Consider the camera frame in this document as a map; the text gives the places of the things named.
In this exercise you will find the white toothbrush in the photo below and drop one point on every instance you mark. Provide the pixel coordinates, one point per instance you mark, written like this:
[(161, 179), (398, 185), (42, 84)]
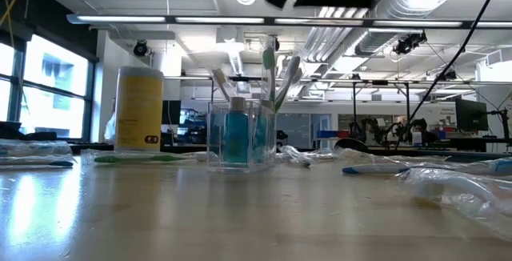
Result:
[(32, 148)]

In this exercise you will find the black aluminium table frame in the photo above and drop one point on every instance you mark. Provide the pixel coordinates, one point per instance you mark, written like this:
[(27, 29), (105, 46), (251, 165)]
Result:
[(192, 147)]

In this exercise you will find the yellow wipes canister white lid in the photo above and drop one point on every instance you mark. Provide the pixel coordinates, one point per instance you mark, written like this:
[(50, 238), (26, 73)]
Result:
[(138, 109)]

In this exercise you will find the black computer monitor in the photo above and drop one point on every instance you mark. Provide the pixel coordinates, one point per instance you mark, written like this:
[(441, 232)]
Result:
[(472, 115)]

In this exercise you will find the overhead light bar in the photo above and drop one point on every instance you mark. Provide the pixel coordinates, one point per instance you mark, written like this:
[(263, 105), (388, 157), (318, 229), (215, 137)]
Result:
[(220, 20)]

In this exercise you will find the teal toothbrush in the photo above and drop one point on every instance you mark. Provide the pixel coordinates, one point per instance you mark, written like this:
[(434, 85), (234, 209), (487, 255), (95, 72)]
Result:
[(219, 77)]

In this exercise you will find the black background workstation frame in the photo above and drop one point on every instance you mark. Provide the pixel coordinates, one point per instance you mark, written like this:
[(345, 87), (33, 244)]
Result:
[(354, 105)]

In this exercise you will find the clear acrylic square holder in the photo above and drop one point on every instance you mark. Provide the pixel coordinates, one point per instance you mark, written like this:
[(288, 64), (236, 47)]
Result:
[(214, 161)]

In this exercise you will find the black ceiling camera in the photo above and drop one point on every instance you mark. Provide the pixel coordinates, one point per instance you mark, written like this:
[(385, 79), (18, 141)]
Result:
[(141, 49), (277, 44), (408, 44)]

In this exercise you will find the grey green toothbrush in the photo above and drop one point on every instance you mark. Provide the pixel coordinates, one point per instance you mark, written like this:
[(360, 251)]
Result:
[(292, 69)]

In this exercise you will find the large window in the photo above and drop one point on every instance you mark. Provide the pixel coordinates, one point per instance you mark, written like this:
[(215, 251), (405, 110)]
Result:
[(52, 113)]

